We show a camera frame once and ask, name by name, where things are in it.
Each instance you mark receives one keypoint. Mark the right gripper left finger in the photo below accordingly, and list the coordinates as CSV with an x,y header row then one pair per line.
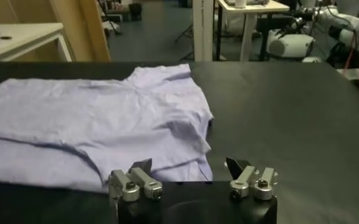
x,y
145,182

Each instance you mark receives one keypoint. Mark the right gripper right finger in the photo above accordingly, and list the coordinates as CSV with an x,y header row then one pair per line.
x,y
243,182

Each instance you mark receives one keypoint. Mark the lavender t-shirt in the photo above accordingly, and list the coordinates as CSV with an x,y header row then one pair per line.
x,y
75,115

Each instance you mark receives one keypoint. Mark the black table cover sheet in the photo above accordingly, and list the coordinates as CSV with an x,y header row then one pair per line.
x,y
289,121

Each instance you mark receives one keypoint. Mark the tall white cardboard box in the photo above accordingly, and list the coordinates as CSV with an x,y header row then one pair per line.
x,y
203,30

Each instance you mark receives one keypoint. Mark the wooden folding screen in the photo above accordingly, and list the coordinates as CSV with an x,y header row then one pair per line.
x,y
87,30

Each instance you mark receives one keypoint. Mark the black trash bin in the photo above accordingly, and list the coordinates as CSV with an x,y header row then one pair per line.
x,y
135,12

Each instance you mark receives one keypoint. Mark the small white standing desk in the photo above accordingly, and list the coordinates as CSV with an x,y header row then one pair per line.
x,y
258,6

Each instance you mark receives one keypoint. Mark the white humanoid robot black shoulders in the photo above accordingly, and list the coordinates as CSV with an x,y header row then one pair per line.
x,y
350,24

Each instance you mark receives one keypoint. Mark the white table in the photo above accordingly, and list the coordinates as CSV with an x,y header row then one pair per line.
x,y
20,36

